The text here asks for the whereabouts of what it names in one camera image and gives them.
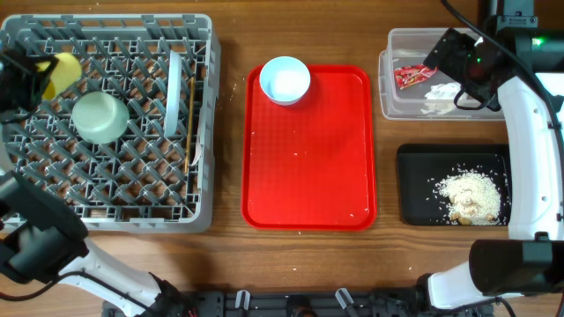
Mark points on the rice food waste pile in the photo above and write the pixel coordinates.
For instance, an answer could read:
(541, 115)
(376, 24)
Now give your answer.
(471, 195)

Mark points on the black plastic tray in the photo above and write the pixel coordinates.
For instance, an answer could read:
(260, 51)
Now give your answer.
(417, 162)

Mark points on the red plastic tray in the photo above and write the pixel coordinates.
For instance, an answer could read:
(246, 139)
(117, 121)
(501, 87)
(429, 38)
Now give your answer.
(311, 166)

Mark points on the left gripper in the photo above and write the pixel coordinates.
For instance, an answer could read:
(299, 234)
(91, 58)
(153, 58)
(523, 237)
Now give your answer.
(26, 63)

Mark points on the white plastic fork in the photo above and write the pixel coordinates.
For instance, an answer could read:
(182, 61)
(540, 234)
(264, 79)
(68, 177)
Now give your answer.
(199, 148)

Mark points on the small green bowl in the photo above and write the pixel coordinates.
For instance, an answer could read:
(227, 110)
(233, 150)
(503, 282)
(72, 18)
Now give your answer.
(285, 80)

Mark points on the yellow plastic cup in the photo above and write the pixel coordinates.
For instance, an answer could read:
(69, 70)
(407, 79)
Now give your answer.
(66, 72)

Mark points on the light blue plate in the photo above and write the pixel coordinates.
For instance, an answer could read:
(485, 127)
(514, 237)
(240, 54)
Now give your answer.
(173, 94)

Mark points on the white napkin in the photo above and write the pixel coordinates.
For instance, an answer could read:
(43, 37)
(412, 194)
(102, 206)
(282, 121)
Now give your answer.
(440, 99)

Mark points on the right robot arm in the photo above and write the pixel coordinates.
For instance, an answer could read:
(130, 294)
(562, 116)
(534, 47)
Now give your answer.
(529, 261)

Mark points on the clear plastic bin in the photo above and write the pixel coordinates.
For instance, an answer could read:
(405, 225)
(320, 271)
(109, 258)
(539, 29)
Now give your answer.
(408, 47)

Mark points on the grey dishwasher rack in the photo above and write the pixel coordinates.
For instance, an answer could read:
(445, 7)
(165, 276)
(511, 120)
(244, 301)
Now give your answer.
(136, 183)

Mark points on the wooden chopstick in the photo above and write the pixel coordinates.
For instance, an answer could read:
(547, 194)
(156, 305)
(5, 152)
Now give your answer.
(192, 86)

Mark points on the green bowl with food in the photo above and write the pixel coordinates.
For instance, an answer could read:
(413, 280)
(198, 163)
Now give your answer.
(100, 118)

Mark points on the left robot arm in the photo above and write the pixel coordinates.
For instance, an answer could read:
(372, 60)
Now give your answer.
(53, 246)

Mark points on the red snack wrapper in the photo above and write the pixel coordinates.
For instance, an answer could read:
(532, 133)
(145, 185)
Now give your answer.
(411, 75)

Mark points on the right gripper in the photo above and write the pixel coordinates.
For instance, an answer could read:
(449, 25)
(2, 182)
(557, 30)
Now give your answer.
(461, 44)

